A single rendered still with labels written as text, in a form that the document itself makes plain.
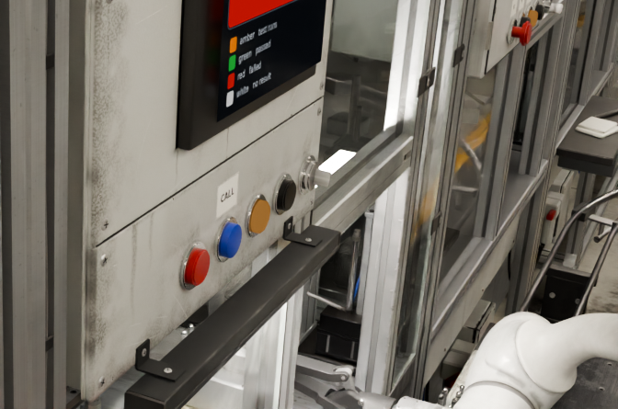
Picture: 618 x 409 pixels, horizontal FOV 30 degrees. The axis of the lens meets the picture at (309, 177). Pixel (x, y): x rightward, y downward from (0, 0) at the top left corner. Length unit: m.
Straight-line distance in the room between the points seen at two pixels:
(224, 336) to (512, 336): 0.66
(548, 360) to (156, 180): 0.78
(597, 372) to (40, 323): 1.75
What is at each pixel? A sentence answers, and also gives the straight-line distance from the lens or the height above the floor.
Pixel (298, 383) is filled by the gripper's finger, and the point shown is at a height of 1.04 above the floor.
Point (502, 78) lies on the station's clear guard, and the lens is 2.18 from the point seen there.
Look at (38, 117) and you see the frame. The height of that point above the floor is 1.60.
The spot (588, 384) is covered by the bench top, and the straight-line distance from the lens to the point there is 2.36.
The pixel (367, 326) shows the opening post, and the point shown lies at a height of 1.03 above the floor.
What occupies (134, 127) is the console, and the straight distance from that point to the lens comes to 0.80.
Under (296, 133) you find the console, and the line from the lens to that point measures 1.09.
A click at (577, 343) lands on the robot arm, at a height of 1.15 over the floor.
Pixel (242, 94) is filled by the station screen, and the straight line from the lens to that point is 0.90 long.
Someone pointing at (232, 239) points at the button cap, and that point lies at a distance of 0.97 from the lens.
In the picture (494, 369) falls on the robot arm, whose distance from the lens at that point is 1.53.
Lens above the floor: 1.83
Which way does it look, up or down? 21 degrees down
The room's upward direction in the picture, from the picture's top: 5 degrees clockwise
